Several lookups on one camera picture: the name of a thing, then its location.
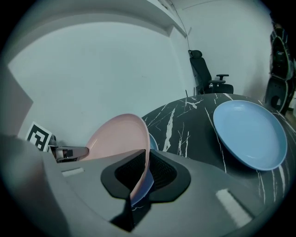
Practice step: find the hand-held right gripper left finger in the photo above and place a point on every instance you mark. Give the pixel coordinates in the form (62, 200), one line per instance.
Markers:
(88, 180)

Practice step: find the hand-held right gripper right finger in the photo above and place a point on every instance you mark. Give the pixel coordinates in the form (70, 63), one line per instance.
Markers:
(201, 189)

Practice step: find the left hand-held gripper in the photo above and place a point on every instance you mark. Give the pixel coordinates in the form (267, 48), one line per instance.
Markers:
(38, 136)

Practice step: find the pink big plate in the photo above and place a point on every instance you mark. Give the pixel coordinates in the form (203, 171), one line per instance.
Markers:
(115, 136)

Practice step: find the blue big plate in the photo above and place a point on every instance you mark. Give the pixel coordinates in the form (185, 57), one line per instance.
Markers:
(249, 136)
(144, 192)

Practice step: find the black office chair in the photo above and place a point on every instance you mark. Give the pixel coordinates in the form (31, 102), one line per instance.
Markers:
(201, 69)

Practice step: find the black shell chair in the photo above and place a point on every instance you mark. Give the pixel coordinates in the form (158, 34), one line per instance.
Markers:
(275, 92)

